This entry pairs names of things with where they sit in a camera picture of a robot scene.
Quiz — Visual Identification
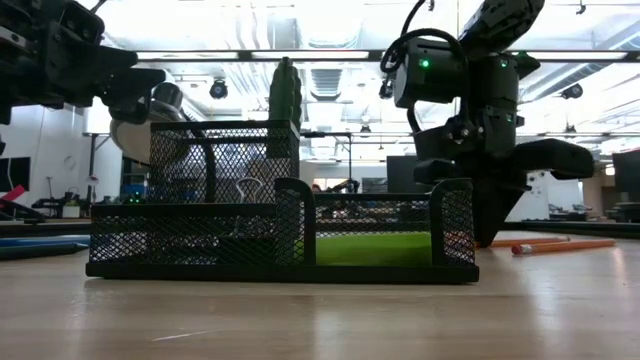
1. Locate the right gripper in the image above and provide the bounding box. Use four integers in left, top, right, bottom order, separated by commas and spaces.
412, 107, 596, 250

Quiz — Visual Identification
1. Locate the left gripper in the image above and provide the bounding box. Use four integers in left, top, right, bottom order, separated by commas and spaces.
0, 0, 167, 126

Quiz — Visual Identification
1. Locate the small black binder clip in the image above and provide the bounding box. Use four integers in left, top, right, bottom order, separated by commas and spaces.
234, 176, 265, 205

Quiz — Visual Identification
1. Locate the green sticky note pad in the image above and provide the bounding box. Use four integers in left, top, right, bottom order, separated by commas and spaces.
314, 232, 434, 268

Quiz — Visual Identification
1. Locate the dark brown pen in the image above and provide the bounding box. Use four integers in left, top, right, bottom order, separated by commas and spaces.
0, 242, 90, 262

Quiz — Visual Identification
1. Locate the black mesh desk organizer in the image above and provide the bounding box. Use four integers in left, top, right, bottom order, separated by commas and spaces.
84, 119, 480, 285

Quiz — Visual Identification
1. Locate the white building column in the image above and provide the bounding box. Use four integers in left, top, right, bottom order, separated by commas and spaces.
523, 172, 550, 223

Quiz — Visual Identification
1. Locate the black computer monitor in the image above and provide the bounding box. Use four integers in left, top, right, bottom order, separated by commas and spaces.
386, 155, 419, 194
612, 149, 640, 196
0, 156, 32, 194

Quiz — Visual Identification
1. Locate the pink red strip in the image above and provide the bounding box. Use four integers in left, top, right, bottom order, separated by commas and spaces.
0, 184, 27, 204

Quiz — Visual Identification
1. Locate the green cactus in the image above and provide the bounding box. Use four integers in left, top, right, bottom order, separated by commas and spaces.
268, 55, 304, 132

